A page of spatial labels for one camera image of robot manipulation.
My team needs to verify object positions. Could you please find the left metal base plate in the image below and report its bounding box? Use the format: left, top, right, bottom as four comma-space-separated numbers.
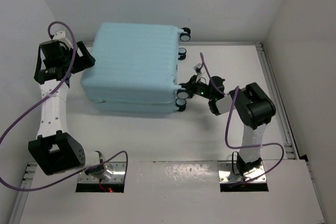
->
77, 162, 127, 184

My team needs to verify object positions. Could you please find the light blue suitcase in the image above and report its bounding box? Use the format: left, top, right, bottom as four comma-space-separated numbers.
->
81, 23, 191, 114

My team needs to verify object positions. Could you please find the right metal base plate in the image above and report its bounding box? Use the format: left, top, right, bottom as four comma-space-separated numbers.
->
217, 161, 267, 184

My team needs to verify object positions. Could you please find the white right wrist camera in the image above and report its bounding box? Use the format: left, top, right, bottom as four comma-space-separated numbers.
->
194, 63, 204, 78

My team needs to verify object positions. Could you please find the metal base plate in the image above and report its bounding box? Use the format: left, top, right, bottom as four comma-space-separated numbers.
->
217, 161, 267, 184
77, 162, 127, 184

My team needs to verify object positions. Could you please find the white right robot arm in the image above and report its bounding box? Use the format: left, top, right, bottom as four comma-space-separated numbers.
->
176, 75, 276, 175

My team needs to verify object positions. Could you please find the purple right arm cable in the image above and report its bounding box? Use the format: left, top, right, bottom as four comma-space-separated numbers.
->
199, 52, 286, 184

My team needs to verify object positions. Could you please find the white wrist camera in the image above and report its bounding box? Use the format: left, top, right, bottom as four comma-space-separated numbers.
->
52, 30, 73, 48
194, 63, 204, 78

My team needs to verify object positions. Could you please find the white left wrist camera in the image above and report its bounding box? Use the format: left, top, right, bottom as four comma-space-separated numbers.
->
52, 30, 73, 48

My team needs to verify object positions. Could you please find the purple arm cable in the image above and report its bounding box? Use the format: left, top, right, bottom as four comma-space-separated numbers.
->
199, 52, 286, 184
0, 21, 129, 192

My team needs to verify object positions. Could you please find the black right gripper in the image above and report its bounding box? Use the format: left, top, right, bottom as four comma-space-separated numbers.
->
175, 75, 214, 101

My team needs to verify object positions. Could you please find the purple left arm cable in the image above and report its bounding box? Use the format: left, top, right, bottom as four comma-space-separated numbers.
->
0, 21, 129, 192

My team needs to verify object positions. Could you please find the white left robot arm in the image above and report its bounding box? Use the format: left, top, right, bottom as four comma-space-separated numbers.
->
28, 39, 104, 176

